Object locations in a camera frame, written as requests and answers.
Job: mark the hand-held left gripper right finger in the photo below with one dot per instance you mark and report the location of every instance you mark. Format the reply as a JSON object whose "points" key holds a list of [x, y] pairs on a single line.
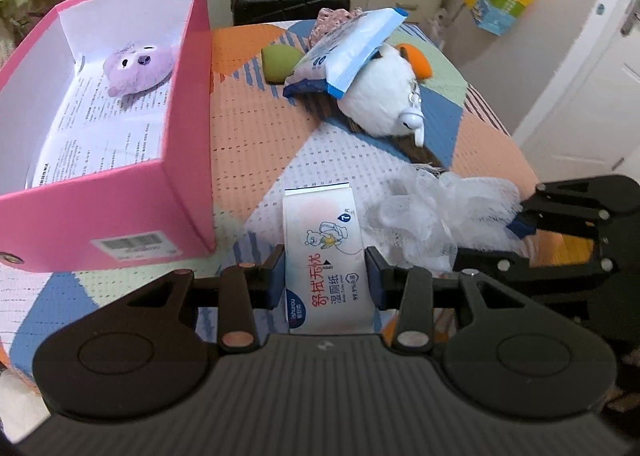
{"points": [[375, 281]]}

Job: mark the pink floral cloth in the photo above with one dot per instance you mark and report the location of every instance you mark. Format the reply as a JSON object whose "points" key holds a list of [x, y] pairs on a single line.
{"points": [[330, 21]]}

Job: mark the white wet wipe packet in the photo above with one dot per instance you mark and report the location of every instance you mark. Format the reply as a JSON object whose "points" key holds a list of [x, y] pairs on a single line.
{"points": [[320, 256]]}

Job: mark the pink cardboard box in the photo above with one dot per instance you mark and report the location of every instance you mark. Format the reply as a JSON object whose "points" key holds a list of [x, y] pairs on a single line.
{"points": [[190, 151]]}

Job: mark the purple plush toy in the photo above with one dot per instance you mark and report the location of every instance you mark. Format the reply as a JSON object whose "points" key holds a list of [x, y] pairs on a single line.
{"points": [[140, 69]]}

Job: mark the green egg-shaped sponge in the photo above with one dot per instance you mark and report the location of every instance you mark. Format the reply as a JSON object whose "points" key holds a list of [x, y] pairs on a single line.
{"points": [[277, 64]]}

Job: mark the white mesh bath pouf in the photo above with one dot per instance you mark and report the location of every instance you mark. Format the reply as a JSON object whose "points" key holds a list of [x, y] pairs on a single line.
{"points": [[430, 216]]}

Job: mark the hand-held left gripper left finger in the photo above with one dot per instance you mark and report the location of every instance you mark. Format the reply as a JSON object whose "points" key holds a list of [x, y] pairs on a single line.
{"points": [[277, 278]]}

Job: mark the patchwork blanket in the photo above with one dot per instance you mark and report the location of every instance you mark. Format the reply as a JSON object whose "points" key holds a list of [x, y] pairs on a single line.
{"points": [[260, 146]]}

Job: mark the white door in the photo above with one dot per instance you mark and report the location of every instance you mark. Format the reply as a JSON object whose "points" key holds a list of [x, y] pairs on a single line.
{"points": [[590, 61]]}

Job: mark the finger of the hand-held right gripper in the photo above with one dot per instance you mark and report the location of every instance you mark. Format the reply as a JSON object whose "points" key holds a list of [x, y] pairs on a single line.
{"points": [[500, 268], [520, 227]]}

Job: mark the printed paper sheet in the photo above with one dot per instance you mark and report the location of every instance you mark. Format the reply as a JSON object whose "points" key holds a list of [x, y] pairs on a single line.
{"points": [[100, 131]]}

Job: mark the blue wet wipe packet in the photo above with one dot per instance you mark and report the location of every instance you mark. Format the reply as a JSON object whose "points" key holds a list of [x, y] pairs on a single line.
{"points": [[345, 51]]}

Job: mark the white plush toy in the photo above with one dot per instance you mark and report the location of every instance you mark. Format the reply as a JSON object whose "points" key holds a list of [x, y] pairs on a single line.
{"points": [[380, 96]]}

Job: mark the orange egg-shaped sponge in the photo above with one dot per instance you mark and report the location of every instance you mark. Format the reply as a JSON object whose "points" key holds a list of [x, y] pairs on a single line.
{"points": [[417, 61]]}

